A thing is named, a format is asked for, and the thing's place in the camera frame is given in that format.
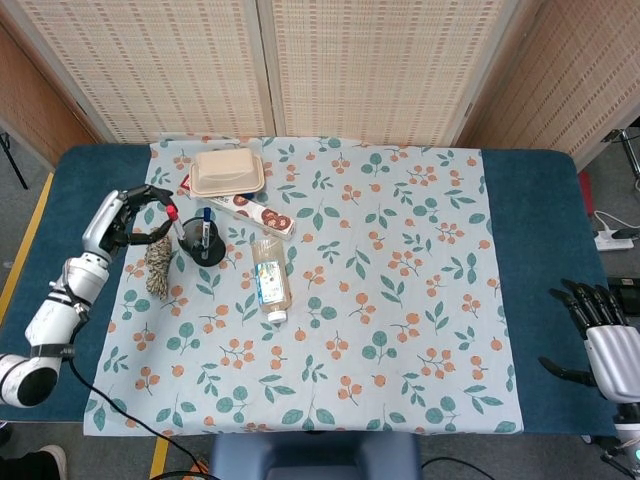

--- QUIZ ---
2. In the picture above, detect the shoe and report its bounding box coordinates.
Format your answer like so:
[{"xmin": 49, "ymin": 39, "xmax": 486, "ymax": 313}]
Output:
[{"xmin": 0, "ymin": 444, "xmax": 68, "ymax": 480}]

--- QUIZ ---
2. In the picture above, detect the blue chair back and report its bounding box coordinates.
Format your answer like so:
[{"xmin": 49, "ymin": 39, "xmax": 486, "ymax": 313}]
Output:
[{"xmin": 208, "ymin": 430, "xmax": 422, "ymax": 480}]

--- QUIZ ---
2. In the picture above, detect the blue table cover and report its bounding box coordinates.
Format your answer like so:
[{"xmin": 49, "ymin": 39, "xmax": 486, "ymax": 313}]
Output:
[{"xmin": 0, "ymin": 143, "xmax": 623, "ymax": 437}]

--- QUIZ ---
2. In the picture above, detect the braided rope bundle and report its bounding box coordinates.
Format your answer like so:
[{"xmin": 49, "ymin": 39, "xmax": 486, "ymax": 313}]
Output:
[{"xmin": 144, "ymin": 234, "xmax": 174, "ymax": 301}]

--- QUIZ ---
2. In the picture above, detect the clear plastic drink bottle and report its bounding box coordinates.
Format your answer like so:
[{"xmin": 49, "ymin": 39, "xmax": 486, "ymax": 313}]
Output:
[{"xmin": 250, "ymin": 236, "xmax": 293, "ymax": 324}]

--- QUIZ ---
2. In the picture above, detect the white power strip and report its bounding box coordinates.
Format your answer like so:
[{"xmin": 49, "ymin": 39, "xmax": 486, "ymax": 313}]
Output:
[{"xmin": 594, "ymin": 230, "xmax": 635, "ymax": 252}]

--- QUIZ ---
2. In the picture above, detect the woven folding screen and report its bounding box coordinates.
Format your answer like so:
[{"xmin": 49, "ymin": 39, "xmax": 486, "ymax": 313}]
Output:
[{"xmin": 0, "ymin": 0, "xmax": 640, "ymax": 171}]

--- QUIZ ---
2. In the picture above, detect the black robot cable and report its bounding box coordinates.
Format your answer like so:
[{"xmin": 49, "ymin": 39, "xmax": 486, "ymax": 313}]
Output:
[{"xmin": 64, "ymin": 299, "xmax": 221, "ymax": 480}]

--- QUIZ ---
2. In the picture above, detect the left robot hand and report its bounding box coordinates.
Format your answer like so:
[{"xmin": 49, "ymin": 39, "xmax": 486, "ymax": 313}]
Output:
[{"xmin": 80, "ymin": 183, "xmax": 177, "ymax": 261}]

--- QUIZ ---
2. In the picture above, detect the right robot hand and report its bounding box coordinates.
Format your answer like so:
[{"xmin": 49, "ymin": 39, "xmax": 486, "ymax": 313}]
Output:
[{"xmin": 537, "ymin": 278, "xmax": 640, "ymax": 404}]

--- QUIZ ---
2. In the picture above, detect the black device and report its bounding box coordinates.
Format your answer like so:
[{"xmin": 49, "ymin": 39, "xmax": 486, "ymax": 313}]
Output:
[{"xmin": 607, "ymin": 277, "xmax": 640, "ymax": 321}]

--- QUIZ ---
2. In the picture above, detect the black tripod leg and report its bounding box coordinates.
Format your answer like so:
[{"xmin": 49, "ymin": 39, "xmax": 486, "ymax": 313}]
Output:
[{"xmin": 0, "ymin": 130, "xmax": 30, "ymax": 191}]

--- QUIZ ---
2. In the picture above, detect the beige lidded food container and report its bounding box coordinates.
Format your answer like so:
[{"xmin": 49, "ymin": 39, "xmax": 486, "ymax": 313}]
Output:
[{"xmin": 188, "ymin": 148, "xmax": 266, "ymax": 197}]

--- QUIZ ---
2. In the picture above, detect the metal stand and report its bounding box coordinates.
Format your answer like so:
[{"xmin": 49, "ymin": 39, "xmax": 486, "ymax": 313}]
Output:
[{"xmin": 601, "ymin": 127, "xmax": 640, "ymax": 193}]

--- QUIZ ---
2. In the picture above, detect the black mesh pen holder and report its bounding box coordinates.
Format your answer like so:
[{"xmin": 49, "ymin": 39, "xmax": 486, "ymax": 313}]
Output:
[{"xmin": 178, "ymin": 215, "xmax": 227, "ymax": 267}]

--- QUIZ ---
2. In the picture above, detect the red marker pen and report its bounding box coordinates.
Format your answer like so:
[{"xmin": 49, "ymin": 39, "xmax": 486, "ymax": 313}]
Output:
[{"xmin": 166, "ymin": 204, "xmax": 186, "ymax": 247}]

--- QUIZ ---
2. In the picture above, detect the long cookie box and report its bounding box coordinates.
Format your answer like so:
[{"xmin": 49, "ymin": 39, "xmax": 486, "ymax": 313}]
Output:
[{"xmin": 178, "ymin": 172, "xmax": 297, "ymax": 242}]

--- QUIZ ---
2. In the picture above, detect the floral patterned tablecloth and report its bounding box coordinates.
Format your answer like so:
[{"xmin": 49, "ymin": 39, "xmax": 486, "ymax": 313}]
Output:
[{"xmin": 82, "ymin": 133, "xmax": 525, "ymax": 435}]

